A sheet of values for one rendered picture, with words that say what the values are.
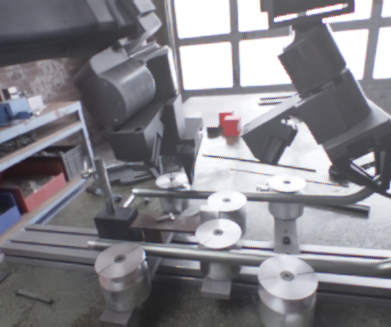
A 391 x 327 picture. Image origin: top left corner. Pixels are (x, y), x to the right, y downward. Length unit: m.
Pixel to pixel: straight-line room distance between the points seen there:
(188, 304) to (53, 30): 0.32
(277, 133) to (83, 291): 0.32
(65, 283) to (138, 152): 0.22
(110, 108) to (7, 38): 0.10
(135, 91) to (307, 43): 0.18
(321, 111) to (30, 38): 0.28
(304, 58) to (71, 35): 0.23
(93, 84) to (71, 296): 0.27
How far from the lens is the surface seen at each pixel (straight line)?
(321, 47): 0.32
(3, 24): 0.29
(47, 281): 0.47
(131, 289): 0.31
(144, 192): 0.43
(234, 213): 0.37
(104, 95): 0.31
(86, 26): 0.32
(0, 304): 0.48
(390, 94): 3.58
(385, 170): 0.39
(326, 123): 0.33
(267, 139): 0.34
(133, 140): 0.31
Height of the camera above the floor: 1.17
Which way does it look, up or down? 24 degrees down
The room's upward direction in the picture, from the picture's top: 6 degrees counter-clockwise
